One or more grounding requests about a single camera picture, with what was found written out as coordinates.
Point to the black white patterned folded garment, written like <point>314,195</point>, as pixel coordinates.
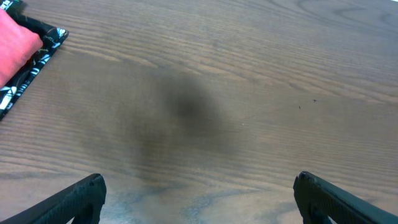
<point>52,38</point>

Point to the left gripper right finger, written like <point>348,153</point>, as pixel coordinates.
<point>320,202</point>

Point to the red folded t-shirt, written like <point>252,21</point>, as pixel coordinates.
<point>18,44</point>

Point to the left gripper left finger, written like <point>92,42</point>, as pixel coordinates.
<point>80,203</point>

